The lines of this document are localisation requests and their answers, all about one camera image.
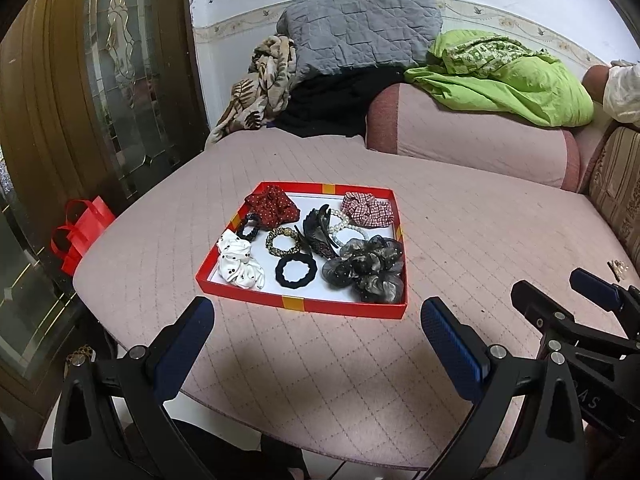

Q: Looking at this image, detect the black wavy hair tie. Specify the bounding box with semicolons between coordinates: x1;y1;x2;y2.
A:
273;251;319;291

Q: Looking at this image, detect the striped beige cushion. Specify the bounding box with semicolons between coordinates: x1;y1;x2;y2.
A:
589;127;640;269

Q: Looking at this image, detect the grey organza flower scrunchie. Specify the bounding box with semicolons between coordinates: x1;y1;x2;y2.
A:
322;235;405;304

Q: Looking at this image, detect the white dotted scrunchie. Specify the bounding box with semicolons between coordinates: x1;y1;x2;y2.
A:
216;230;265;289

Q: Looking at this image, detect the red paper gift bag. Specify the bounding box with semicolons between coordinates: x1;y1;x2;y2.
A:
50;196;115;276

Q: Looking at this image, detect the white floral pillow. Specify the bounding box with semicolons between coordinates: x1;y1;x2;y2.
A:
603;64;640;127

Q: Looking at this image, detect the pink checkered scrunchie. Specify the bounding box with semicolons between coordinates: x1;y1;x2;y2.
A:
341;192;394;229

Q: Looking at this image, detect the red shallow gift box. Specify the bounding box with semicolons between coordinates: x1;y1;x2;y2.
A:
195;180;409;321

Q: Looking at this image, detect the pink bolster behind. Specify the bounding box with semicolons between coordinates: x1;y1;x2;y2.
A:
574;64;618;162

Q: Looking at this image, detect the pink quilted bolster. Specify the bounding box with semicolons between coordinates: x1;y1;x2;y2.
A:
366;84;580;192

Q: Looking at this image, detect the black feather hair clip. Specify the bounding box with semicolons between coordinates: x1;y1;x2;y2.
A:
295;204;338;260

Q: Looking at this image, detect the green crumpled blanket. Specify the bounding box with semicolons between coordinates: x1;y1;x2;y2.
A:
405;29;594;128

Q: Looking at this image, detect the dark red patterned scrunchie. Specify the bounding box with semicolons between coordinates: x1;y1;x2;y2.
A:
244;184;300;231

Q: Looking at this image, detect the black fabric pile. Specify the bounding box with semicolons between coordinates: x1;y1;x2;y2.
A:
270;66;405;138

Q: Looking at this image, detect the grey quilted pillow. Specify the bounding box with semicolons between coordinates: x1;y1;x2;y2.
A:
277;0;442;81

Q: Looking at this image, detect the brown glass panel door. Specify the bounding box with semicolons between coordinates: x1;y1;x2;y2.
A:
1;0;208;450

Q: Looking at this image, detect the tiger print blanket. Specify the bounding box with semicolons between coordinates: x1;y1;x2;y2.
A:
205;35;297;148

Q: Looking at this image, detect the black beaded hair tie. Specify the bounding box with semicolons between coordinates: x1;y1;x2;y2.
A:
234;212;263;242

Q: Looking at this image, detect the leopard print hair tie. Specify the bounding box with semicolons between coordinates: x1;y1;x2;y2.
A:
263;225;306;258

